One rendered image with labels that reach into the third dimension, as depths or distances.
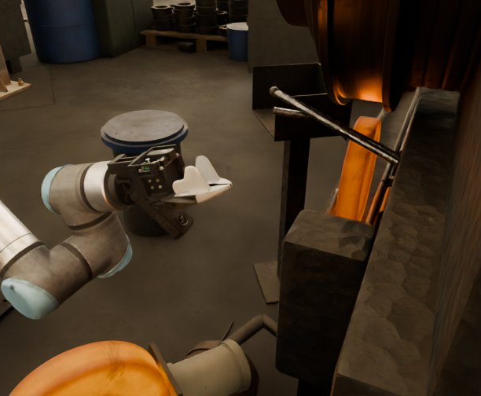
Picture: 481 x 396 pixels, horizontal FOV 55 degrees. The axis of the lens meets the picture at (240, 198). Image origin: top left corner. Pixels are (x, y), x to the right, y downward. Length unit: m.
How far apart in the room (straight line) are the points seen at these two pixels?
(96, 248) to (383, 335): 0.65
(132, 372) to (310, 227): 0.25
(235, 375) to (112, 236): 0.45
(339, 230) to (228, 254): 1.23
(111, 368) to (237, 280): 1.23
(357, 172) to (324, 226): 0.15
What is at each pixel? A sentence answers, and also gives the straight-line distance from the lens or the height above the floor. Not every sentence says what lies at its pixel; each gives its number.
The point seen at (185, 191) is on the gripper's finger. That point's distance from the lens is 0.72.
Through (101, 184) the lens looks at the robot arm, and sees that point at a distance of 0.80.
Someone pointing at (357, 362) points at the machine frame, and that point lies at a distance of 0.32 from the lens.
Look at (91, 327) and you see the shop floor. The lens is 1.57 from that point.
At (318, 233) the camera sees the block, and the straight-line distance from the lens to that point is 0.54.
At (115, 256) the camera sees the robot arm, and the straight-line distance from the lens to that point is 0.92.
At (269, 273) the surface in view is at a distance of 1.67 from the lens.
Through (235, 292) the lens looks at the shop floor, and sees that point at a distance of 1.61.
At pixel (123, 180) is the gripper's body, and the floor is 0.73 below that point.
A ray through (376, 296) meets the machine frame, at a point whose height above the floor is 0.87.
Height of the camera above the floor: 1.12
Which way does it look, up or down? 33 degrees down
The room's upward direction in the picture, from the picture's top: straight up
